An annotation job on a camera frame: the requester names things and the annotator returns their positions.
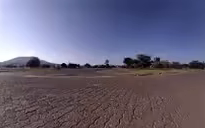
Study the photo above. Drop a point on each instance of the row of trees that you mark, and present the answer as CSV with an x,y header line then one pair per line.
x,y
140,61

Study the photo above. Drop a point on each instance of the pale hill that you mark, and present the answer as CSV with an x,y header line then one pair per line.
x,y
20,60

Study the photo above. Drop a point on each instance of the dark round tree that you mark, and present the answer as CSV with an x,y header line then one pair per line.
x,y
33,62

